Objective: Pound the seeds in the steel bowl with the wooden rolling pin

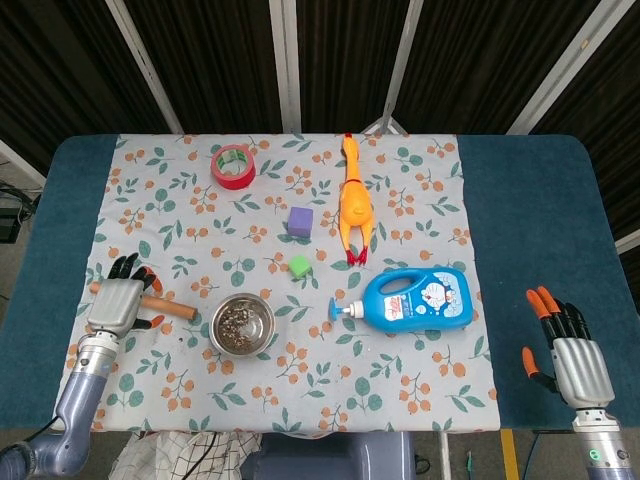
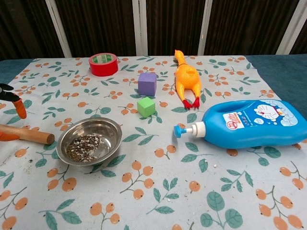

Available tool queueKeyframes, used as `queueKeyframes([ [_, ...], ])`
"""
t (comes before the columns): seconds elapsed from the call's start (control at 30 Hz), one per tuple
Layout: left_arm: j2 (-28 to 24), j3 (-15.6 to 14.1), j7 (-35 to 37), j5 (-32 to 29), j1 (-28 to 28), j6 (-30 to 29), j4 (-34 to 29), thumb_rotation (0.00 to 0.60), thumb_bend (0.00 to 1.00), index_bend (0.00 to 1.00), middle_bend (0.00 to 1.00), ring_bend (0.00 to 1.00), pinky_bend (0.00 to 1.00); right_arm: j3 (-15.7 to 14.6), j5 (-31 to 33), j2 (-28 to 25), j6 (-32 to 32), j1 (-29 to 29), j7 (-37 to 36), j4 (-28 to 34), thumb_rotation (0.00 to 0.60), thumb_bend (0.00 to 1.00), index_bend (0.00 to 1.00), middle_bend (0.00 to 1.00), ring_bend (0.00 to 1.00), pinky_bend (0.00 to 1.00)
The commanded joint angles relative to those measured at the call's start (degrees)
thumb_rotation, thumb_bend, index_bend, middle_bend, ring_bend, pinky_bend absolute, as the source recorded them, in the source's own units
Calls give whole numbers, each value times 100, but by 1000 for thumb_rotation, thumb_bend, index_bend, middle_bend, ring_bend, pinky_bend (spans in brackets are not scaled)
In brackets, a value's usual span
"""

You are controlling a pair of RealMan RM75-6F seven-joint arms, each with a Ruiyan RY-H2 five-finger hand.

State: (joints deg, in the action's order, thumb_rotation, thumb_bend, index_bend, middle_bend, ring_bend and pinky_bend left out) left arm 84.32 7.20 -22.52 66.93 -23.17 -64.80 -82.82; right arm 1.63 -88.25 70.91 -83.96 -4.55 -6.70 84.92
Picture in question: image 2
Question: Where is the white partition frame post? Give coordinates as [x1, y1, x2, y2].
[45, 0, 72, 58]
[275, 0, 307, 55]
[198, 0, 213, 56]
[132, 0, 148, 56]

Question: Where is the wooden stick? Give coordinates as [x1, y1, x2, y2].
[0, 124, 55, 145]

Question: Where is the red tape roll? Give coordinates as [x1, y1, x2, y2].
[88, 53, 119, 77]

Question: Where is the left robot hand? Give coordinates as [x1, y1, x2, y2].
[0, 83, 27, 142]

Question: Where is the green foam cube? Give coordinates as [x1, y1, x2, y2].
[137, 97, 156, 118]

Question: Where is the floral print tablecloth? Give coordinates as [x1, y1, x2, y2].
[0, 55, 307, 230]

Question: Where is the yellow rubber chicken toy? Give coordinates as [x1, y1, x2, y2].
[174, 49, 201, 110]

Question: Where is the stainless steel bowl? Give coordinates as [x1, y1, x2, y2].
[56, 117, 123, 166]

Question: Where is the blue detergent pump bottle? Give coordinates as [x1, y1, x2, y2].
[173, 99, 307, 150]

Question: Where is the purple foam cube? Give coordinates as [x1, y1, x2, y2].
[138, 72, 158, 97]

